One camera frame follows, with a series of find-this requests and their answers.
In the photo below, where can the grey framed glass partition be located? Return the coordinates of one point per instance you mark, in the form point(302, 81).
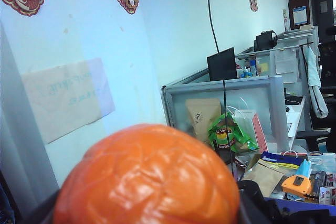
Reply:
point(249, 95)

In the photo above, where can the black office chair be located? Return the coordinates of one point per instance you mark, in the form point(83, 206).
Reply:
point(325, 129)

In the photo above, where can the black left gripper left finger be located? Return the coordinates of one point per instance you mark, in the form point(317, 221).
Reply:
point(42, 216)

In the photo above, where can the brown kraft paper bag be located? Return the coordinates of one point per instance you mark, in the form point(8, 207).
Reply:
point(202, 119)

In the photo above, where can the black bag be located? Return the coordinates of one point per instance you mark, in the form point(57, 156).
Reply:
point(265, 41)

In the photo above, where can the white box red print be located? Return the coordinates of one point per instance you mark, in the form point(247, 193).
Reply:
point(327, 195)

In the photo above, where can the brown notice board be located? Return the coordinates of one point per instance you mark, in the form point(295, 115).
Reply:
point(299, 11)

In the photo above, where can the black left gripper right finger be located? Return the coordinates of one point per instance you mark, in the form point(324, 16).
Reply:
point(252, 208)

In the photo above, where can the white shopping bag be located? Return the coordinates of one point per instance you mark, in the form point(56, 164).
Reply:
point(246, 121)

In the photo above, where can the handwritten paper sheet on wall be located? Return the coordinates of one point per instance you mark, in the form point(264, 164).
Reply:
point(65, 98)

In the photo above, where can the orange fruit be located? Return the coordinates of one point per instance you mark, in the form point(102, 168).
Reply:
point(147, 176)

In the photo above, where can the flat kraft pouch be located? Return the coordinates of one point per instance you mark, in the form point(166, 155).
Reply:
point(262, 182)

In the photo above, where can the black cabinet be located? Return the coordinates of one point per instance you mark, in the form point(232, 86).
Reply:
point(323, 3)

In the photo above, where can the black monitor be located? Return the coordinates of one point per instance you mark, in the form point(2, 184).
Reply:
point(221, 64)

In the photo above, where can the white hanging garment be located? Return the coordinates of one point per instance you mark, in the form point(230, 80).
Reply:
point(313, 72)

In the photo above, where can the orange tape measure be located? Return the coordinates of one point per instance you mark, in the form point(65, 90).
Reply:
point(295, 184)

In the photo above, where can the green snack bag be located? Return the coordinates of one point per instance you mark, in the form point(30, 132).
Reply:
point(225, 134)

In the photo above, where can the blue header plastic pouch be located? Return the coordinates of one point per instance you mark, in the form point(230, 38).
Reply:
point(275, 161)

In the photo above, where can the small red wall sticker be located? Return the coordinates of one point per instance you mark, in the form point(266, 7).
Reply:
point(253, 3)

